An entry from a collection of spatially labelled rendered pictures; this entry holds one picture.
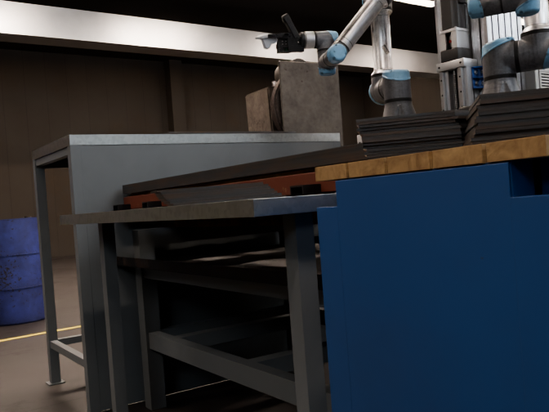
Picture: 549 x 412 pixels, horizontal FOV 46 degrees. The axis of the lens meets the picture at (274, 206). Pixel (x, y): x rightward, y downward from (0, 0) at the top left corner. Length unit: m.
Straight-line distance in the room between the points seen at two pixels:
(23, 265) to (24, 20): 4.90
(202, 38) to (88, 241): 8.05
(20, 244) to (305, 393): 3.95
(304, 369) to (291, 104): 6.61
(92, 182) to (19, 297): 2.56
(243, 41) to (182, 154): 8.18
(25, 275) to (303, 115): 4.05
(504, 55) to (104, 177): 1.55
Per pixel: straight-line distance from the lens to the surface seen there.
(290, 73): 7.78
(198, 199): 1.44
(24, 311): 5.04
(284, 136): 2.96
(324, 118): 7.96
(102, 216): 1.78
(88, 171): 2.55
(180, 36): 10.19
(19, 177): 12.75
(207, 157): 2.75
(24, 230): 5.01
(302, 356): 1.21
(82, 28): 9.54
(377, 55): 2.98
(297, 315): 1.20
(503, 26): 2.87
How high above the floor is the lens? 0.74
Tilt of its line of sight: level
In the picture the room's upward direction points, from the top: 4 degrees counter-clockwise
